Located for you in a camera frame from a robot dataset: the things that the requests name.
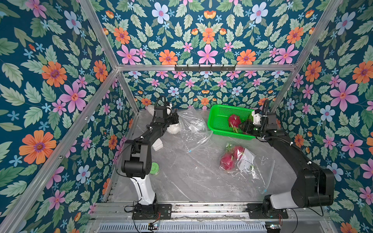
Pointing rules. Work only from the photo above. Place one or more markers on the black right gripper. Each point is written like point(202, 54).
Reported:
point(248, 126)

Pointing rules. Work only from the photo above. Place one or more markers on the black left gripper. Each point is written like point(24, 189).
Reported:
point(174, 117)

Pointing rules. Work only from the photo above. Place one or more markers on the pink dragon fruit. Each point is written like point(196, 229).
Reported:
point(232, 156)
point(234, 122)

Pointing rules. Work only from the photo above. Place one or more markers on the clear zip-top bag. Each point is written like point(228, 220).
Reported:
point(194, 130)
point(255, 169)

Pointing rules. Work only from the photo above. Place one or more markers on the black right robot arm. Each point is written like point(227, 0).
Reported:
point(314, 186)

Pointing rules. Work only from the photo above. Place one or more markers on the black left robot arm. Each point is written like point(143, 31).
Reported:
point(136, 157)

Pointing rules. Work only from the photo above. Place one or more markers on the white plush bear toy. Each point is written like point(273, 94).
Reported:
point(172, 129)

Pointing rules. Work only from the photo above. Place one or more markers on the white rectangular box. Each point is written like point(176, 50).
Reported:
point(157, 145)

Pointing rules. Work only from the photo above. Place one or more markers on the green plastic basket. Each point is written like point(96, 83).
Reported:
point(218, 120)

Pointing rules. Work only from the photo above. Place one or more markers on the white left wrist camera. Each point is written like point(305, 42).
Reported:
point(168, 106)

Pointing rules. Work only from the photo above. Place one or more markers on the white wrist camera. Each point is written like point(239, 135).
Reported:
point(258, 117)
point(168, 106)

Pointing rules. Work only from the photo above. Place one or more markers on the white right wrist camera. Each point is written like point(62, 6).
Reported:
point(258, 117)

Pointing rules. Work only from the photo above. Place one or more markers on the black hook rail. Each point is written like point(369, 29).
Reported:
point(198, 68)

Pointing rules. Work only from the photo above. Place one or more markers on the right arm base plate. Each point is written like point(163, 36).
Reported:
point(261, 211)

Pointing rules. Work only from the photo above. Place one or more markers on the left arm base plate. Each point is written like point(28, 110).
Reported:
point(148, 212)

